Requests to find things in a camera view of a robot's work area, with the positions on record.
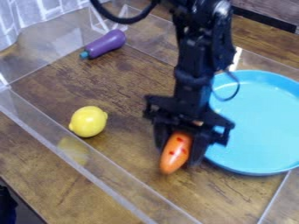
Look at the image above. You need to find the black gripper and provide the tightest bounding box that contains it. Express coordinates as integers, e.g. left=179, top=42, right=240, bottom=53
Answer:
left=144, top=68, right=235, bottom=166

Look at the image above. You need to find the orange toy carrot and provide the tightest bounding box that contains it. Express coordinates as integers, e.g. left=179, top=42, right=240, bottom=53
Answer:
left=160, top=131, right=192, bottom=174

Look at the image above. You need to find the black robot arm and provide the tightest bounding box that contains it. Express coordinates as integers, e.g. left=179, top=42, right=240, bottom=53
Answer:
left=144, top=0, right=236, bottom=167

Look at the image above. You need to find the blue plastic plate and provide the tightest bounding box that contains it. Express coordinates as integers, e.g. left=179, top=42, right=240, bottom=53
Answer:
left=205, top=70, right=299, bottom=176

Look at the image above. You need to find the yellow toy lemon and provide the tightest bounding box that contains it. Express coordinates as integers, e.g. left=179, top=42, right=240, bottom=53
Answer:
left=69, top=106, right=108, bottom=137

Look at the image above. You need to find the purple toy eggplant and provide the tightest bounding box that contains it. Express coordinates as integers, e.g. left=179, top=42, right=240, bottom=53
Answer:
left=79, top=29, right=127, bottom=59

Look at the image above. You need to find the dark baseboard strip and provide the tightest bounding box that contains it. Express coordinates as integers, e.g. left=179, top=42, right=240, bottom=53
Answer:
left=232, top=6, right=296, bottom=33

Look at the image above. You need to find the white patterned curtain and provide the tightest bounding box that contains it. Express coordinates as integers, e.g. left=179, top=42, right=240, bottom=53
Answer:
left=0, top=0, right=91, bottom=52

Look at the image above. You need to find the clear acrylic enclosure wall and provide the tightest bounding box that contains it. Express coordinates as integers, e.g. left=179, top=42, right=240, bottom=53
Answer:
left=0, top=9, right=299, bottom=224

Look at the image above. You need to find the black cable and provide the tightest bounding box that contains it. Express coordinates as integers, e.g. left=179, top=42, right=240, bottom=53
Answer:
left=88, top=0, right=161, bottom=25

